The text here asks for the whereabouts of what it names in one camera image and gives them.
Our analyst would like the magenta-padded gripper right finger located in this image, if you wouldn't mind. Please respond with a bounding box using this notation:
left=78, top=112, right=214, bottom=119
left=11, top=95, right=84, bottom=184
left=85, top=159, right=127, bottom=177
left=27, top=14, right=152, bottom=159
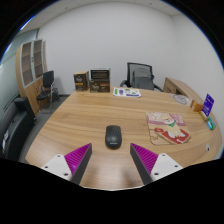
left=129, top=142, right=184, bottom=186

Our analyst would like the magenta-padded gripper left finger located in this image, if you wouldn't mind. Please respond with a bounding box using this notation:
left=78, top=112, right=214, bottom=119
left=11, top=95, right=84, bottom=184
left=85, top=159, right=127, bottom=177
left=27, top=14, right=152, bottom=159
left=40, top=142, right=93, bottom=186

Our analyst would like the black computer mouse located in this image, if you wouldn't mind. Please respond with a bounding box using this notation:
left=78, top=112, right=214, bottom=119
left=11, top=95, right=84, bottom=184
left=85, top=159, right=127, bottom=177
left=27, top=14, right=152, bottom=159
left=105, top=124, right=122, bottom=149

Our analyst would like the cartoon print mouse pad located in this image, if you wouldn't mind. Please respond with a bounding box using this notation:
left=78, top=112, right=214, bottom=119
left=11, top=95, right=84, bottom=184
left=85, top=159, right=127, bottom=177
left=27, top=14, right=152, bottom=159
left=145, top=111, right=192, bottom=146

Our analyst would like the white printed leaflet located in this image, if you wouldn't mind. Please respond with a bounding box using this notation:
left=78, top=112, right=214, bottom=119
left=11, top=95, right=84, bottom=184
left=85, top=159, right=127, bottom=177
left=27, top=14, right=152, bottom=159
left=112, top=86, right=142, bottom=99

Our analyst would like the black leather sofa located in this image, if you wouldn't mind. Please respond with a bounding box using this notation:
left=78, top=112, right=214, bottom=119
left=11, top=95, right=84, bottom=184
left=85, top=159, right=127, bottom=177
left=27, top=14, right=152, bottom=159
left=0, top=96, right=37, bottom=161

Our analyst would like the round grey white disc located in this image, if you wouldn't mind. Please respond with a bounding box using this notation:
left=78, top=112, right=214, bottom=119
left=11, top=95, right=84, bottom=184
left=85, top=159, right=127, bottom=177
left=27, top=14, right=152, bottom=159
left=172, top=93, right=192, bottom=106

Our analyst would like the small orange box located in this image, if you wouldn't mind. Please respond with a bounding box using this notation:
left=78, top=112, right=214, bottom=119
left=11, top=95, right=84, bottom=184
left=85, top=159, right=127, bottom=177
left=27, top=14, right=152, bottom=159
left=189, top=99, right=204, bottom=113

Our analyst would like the green packet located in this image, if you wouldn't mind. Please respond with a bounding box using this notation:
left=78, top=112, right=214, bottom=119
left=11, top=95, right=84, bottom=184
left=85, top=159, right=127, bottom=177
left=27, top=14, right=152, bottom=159
left=205, top=117, right=217, bottom=131

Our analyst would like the tall brown carton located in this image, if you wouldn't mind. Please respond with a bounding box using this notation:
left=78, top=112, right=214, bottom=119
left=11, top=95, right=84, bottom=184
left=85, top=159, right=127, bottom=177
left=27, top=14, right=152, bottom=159
left=73, top=70, right=91, bottom=92

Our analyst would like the wooden side desk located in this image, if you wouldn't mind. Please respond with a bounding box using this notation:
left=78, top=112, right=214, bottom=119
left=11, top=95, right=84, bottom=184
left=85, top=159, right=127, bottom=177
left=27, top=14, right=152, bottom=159
left=162, top=76, right=204, bottom=104

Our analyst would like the black mesh office chair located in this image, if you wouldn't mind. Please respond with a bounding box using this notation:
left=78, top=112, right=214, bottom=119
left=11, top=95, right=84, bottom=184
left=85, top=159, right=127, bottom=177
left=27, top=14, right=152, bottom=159
left=119, top=62, right=164, bottom=92

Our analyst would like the small black chair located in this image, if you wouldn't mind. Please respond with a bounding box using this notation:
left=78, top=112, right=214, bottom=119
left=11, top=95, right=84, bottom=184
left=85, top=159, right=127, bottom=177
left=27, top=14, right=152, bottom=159
left=35, top=70, right=58, bottom=114

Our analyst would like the purple card package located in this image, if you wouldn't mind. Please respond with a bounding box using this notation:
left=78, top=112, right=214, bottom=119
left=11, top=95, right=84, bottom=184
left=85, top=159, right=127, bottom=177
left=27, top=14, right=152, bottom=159
left=201, top=93, right=215, bottom=118

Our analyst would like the black open box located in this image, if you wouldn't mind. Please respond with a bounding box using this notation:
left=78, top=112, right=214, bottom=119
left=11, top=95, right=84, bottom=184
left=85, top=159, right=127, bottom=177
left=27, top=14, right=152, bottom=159
left=89, top=68, right=111, bottom=82

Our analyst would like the wooden shelf unit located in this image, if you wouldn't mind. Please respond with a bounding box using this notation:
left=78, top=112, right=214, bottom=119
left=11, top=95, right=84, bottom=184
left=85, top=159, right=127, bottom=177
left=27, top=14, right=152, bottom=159
left=15, top=38, right=49, bottom=116

